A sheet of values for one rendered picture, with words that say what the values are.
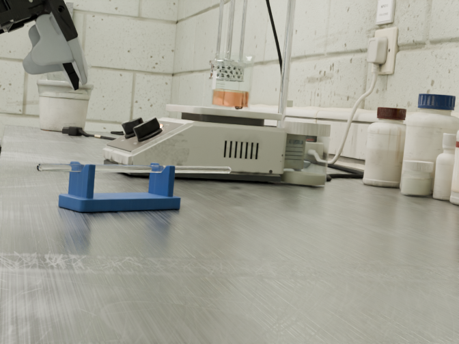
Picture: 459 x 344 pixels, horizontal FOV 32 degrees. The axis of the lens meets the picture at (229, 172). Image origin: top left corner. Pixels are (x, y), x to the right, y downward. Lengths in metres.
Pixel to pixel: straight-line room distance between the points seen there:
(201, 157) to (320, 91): 0.90
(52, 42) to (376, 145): 0.45
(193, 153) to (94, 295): 0.60
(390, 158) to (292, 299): 0.74
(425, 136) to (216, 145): 0.27
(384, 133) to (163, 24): 2.46
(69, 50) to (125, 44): 2.48
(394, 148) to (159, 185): 0.50
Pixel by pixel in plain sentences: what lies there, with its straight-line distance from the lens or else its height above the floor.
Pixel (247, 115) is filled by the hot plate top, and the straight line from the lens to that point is 0.96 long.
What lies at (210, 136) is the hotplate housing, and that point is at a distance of 0.94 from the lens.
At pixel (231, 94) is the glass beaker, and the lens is 0.99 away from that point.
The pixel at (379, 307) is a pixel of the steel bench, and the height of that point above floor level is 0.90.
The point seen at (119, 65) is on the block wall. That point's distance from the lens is 3.44.
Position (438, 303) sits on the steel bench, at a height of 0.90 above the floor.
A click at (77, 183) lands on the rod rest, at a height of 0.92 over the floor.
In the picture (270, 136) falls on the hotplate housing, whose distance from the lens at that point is 0.97.
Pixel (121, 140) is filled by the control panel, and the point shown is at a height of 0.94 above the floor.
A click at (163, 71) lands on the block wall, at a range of 3.47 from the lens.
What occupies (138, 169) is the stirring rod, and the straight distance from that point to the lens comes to 0.64.
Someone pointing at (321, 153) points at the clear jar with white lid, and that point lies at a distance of 0.99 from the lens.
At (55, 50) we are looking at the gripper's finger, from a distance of 0.97.
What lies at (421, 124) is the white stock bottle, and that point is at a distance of 1.05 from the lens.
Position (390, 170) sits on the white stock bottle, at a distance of 1.10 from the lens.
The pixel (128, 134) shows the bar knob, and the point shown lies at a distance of 1.00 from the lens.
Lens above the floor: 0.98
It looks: 4 degrees down
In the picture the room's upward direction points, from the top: 5 degrees clockwise
